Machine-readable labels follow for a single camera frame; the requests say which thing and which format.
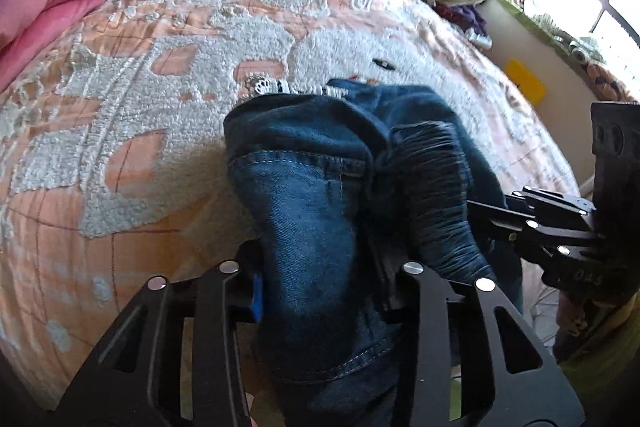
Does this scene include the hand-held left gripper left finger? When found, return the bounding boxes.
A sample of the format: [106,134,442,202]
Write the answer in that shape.
[52,239,267,427]

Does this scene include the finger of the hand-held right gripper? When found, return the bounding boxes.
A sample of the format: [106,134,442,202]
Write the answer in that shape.
[465,186,597,230]
[480,218,607,275]

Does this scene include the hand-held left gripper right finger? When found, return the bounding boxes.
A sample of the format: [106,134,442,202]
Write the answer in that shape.
[375,257,586,427]

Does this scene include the blue denim pants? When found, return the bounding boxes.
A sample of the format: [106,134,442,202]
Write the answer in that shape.
[222,78,524,427]

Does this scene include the pile of clothes on windowsill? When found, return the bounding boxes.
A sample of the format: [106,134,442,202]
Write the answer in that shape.
[500,0,640,104]

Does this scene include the yellow paper sheet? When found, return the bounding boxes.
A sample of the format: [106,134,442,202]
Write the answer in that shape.
[503,59,547,104]

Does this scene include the person's olive clothing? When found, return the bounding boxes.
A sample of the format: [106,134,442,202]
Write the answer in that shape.
[554,299,640,427]

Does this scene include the purple cloth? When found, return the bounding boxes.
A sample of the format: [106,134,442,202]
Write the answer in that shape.
[434,3,494,50]

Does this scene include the pink printed bear blanket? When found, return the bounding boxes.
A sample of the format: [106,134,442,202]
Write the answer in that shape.
[0,0,582,414]

